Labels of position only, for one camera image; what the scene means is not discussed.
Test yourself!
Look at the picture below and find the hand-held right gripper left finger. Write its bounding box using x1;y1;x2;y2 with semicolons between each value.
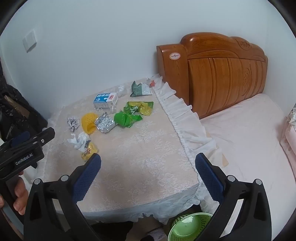
23;153;102;241

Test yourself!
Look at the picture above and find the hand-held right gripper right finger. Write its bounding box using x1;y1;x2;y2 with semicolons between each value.
195;152;272;241

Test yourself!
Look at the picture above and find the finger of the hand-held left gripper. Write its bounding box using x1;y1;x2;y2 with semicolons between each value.
30;127;56;147
11;131;31;147

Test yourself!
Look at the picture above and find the silver blister pack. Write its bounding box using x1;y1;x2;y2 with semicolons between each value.
95;112;115;134

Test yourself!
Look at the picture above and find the green plastic basket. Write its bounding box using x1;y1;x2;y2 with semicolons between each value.
168;212;213;241

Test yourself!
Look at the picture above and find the person's left hand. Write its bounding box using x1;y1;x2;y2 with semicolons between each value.
13;176;30;216

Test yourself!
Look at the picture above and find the yellow snack wrapper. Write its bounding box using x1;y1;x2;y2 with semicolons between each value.
81;142;99;162

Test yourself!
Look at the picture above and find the grey crumpled paper ball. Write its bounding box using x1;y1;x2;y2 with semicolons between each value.
68;116;81;132

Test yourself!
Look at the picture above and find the white crumpled tissue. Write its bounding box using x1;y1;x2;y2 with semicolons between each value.
68;132;92;152

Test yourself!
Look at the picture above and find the yellow foam fruit net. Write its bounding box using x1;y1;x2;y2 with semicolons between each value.
81;112;98;135

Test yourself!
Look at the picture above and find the white lace tablecloth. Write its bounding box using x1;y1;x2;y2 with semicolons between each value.
22;74;219;225

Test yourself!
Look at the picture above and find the crumpled green wrapper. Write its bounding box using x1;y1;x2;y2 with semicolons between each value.
114;110;143;128

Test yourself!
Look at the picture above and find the blue and white milk carton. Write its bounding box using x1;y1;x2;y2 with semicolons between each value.
93;92;119;112

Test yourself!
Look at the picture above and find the green and yellow snack packet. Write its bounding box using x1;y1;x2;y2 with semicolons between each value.
124;101;154;116

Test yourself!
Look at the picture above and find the pink folded blanket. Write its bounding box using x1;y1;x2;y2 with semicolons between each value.
279;108;296;161

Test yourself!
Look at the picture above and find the wooden bed headboard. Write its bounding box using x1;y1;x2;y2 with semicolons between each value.
157;32;269;120

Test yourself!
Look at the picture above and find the green and white packet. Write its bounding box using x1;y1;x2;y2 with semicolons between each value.
130;81;152;97

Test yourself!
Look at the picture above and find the white wall switch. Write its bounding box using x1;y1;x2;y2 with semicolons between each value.
22;29;37;53

